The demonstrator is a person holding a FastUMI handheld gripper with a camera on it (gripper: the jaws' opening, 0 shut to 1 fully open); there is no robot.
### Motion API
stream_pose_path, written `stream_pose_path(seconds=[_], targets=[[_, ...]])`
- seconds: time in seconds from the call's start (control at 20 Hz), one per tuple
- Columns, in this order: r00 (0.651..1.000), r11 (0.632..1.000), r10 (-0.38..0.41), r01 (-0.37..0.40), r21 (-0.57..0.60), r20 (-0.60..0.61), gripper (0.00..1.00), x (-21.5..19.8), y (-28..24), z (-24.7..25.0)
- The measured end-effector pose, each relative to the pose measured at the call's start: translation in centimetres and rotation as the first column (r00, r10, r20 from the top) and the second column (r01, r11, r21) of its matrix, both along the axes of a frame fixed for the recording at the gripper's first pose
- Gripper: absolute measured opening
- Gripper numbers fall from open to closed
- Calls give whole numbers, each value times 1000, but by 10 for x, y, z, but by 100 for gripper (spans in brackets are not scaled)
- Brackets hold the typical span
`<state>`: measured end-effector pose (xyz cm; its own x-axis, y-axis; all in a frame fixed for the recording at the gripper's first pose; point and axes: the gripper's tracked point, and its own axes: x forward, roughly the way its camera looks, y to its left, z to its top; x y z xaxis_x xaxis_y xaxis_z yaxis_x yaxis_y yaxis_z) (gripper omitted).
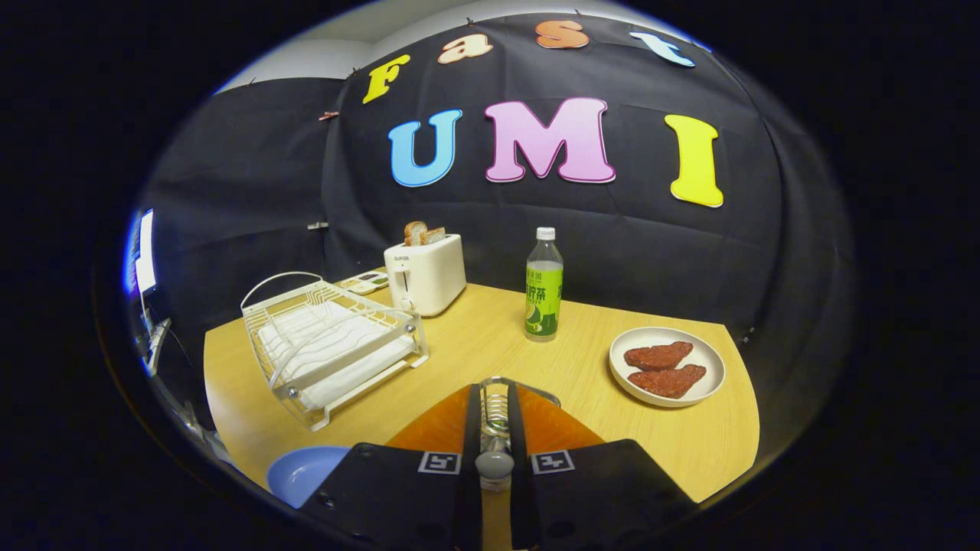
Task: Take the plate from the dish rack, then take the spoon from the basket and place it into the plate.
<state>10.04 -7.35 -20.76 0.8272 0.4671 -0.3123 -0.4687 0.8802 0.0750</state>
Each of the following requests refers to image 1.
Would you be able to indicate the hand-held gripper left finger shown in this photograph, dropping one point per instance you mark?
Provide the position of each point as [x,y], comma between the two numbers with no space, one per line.
[471,436]

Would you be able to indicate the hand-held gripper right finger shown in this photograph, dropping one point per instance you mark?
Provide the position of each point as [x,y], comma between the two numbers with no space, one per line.
[518,436]

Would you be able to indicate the metal spoon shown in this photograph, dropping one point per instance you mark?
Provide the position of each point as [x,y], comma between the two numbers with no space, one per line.
[494,464]

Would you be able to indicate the blue plate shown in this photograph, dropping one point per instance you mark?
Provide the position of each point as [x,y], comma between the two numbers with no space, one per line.
[302,474]

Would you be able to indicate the white round plate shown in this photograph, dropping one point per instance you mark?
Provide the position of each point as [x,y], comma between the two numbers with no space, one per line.
[708,363]

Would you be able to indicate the green label drink bottle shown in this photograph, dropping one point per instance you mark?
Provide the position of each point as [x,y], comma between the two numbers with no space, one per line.
[543,295]

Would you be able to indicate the white ribbed drip tray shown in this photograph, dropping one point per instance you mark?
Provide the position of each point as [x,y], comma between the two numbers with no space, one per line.
[344,348]

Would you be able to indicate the brown meat piece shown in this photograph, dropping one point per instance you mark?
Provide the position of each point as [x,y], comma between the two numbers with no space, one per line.
[657,356]
[668,381]

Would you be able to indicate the white toaster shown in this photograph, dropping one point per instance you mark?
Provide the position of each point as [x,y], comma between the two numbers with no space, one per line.
[429,275]

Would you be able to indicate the small compartment tray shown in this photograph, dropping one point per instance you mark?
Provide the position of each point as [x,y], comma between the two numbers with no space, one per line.
[366,282]

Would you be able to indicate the toast bread slice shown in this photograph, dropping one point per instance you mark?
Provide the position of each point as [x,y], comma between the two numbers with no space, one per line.
[414,232]
[435,235]

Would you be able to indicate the black backdrop cloth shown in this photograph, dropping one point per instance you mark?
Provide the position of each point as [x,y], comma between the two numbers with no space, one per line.
[612,245]

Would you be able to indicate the computer monitor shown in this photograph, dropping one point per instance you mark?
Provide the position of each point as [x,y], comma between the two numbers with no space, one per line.
[142,252]

